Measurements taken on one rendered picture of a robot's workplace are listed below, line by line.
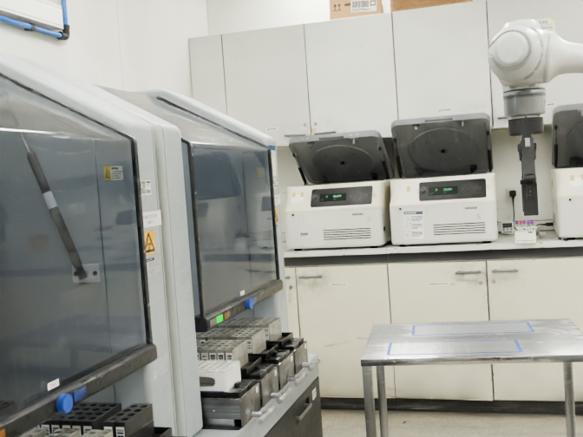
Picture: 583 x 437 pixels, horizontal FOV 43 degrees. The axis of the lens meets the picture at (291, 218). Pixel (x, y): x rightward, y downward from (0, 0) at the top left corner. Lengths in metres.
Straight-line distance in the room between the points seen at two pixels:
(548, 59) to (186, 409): 1.05
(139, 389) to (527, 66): 0.99
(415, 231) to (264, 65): 1.35
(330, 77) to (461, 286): 1.40
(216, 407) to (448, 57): 2.90
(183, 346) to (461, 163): 2.97
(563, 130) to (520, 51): 2.75
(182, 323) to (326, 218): 2.46
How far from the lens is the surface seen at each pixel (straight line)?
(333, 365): 4.18
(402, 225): 3.99
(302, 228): 4.10
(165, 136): 1.64
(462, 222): 3.96
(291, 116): 4.41
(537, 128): 1.72
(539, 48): 1.54
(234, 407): 1.77
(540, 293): 3.99
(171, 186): 1.65
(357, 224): 4.02
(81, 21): 3.62
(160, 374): 1.59
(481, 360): 1.98
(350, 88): 4.33
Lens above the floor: 1.30
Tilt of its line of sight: 3 degrees down
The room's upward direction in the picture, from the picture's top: 4 degrees counter-clockwise
